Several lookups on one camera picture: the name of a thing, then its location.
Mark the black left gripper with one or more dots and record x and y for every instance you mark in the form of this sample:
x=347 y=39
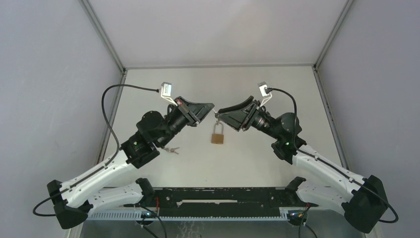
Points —
x=194 y=113

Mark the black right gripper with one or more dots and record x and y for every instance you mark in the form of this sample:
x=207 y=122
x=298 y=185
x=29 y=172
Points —
x=239 y=117

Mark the silver key bunch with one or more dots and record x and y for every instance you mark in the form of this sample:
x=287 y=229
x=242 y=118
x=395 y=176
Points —
x=171 y=150
x=217 y=119

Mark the long shackle brass padlock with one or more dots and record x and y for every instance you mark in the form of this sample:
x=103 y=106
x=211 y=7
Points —
x=218 y=137

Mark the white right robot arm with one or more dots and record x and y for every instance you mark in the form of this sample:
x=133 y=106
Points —
x=362 y=201

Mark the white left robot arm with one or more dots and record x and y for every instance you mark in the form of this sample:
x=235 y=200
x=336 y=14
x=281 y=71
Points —
x=75 y=200

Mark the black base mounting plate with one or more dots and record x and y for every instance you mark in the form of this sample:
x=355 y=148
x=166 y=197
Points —
x=221 y=201

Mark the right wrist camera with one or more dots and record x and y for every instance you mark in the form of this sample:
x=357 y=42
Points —
x=265 y=93

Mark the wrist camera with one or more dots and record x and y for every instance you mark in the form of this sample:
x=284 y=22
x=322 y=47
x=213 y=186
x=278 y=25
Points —
x=165 y=92
x=265 y=93

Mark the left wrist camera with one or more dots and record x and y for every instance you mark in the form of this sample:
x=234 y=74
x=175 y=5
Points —
x=165 y=92

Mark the white slotted cable duct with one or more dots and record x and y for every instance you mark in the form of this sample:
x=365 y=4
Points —
x=131 y=215

